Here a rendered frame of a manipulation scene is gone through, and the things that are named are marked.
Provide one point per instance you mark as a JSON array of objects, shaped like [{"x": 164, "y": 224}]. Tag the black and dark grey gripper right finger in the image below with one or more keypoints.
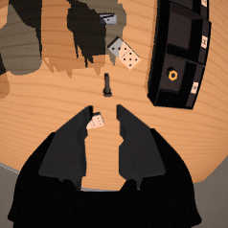
[{"x": 148, "y": 158}]

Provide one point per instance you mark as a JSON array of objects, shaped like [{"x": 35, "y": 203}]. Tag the black rack of bins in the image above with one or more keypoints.
[{"x": 180, "y": 36}]

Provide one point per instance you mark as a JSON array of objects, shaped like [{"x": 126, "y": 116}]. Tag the peach and black domino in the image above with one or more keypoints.
[{"x": 97, "y": 121}]

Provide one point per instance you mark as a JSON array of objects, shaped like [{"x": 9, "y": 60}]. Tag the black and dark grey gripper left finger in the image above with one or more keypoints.
[{"x": 60, "y": 156}]

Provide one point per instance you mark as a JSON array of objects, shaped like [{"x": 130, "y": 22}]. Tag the white domino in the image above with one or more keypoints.
[{"x": 124, "y": 53}]

